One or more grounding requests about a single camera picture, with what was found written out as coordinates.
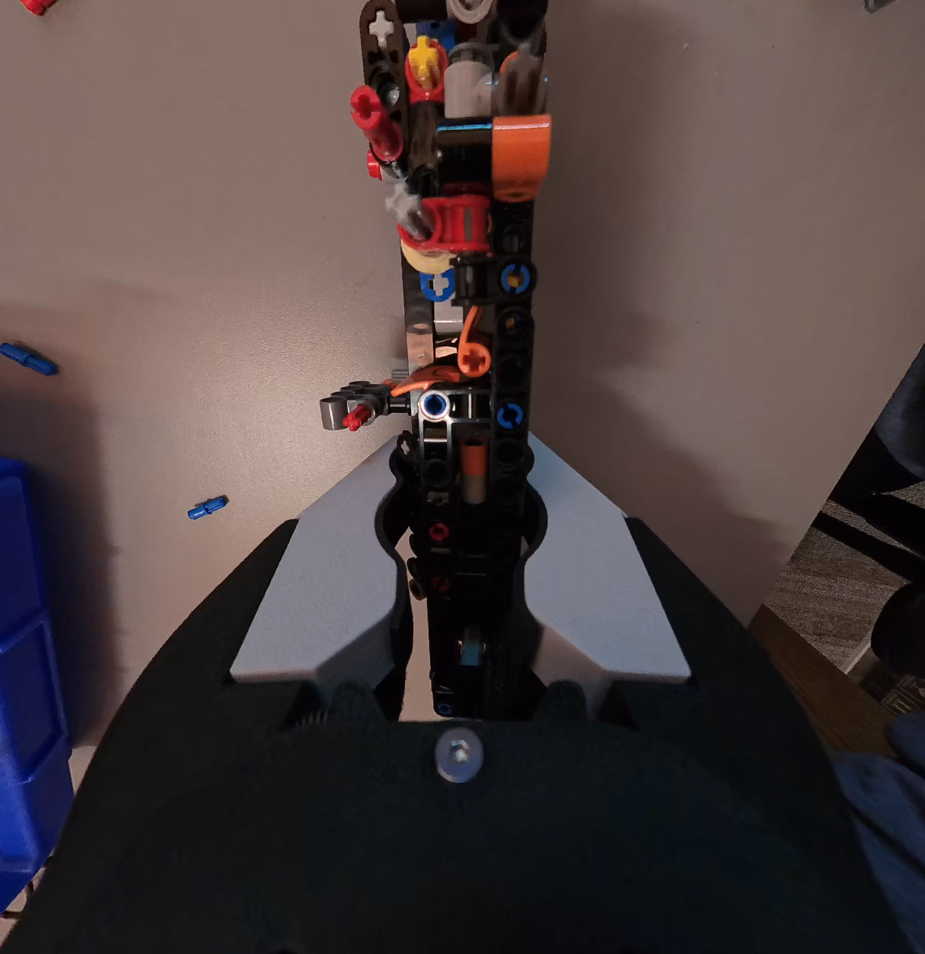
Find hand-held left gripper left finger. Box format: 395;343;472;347
230;434;415;720

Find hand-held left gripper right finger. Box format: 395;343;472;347
520;434;693;713

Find multicoloured lego model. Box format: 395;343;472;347
319;0;553;720

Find black office chair base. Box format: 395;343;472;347
809;432;925;672

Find blue storage bin white label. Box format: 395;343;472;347
0;455;76;895

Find person's blue sweater torso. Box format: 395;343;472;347
831;712;925;954

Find person's leg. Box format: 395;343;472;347
872;320;925;485

